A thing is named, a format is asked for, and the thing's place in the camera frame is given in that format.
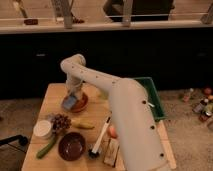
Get blue grey sponge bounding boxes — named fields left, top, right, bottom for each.
left=62, top=95, right=77, bottom=110

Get red orange bowl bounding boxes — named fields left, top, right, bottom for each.
left=67, top=93, right=88, bottom=113

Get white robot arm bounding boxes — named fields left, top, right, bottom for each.
left=60, top=54, right=171, bottom=171

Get dark brown bowl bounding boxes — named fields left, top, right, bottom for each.
left=58, top=132, right=86, bottom=161

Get yellow banana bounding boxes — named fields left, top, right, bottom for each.
left=71, top=120, right=94, bottom=129

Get purple grape bunch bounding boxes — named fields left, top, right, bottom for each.
left=46, top=114, right=71, bottom=134

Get green cucumber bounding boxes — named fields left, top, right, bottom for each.
left=36, top=134, right=58, bottom=159

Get orange fruit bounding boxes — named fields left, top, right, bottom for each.
left=107, top=125, right=118, bottom=138

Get wooden rectangular block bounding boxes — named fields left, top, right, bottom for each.
left=103, top=138, right=119, bottom=167

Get black chair base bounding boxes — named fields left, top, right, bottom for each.
left=0, top=134, right=28, bottom=153

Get green plastic bin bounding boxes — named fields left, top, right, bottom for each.
left=135, top=77, right=166, bottom=122

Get bottles on floor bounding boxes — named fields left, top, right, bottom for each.
left=181, top=86, right=213, bottom=131

